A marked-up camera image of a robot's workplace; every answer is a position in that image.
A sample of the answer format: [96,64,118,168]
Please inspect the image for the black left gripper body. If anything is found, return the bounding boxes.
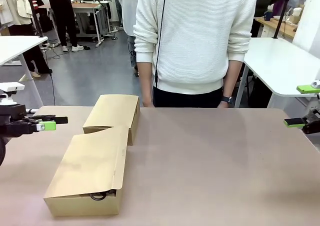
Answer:
[0,104,29,138]

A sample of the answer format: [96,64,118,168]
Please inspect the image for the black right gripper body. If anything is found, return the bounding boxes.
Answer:
[301,107,320,135]

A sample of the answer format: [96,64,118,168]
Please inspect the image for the large cardboard box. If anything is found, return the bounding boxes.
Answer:
[42,125,130,218]

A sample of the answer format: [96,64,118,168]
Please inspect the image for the small cardboard box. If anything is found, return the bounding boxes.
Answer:
[82,94,141,147]

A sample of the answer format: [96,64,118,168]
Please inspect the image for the person's left forearm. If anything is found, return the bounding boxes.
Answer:
[222,58,245,99]

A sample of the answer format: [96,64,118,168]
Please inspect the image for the person's right forearm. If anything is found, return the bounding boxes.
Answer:
[136,60,155,103]

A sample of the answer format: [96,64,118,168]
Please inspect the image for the white table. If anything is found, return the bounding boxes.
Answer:
[234,37,320,109]
[0,35,49,107]

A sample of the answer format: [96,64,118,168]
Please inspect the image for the person with beige shoes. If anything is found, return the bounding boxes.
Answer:
[24,44,54,78]

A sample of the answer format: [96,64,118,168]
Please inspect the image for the white jug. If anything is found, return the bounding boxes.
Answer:
[292,7,303,25]

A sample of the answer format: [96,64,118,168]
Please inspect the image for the wooden desk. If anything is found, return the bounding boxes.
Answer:
[254,15,301,40]

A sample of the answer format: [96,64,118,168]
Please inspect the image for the black slanted pole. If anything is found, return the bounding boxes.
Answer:
[273,0,294,40]

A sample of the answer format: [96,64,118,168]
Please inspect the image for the black trousers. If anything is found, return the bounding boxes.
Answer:
[152,85,224,109]

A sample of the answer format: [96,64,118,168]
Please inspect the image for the black stand pole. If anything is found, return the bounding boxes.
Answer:
[24,0,46,38]

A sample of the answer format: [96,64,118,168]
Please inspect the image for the person in black clothes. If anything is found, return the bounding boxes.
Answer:
[44,0,85,53]

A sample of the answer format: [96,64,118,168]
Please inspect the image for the wooden top workbench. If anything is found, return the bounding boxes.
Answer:
[70,1,112,48]

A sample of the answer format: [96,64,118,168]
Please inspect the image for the white knit sweater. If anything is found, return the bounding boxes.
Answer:
[132,0,259,95]

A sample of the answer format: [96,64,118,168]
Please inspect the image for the person in white top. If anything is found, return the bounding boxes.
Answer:
[115,0,141,77]

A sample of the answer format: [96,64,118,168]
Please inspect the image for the black floor cable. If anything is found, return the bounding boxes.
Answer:
[48,70,57,107]

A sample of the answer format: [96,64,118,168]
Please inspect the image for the black braided cable sleeve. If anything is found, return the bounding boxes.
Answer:
[0,135,11,167]

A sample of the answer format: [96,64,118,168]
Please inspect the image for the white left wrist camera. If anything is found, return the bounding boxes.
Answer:
[0,81,26,94]

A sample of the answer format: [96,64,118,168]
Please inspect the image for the black neck cord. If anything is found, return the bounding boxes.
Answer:
[152,0,169,88]

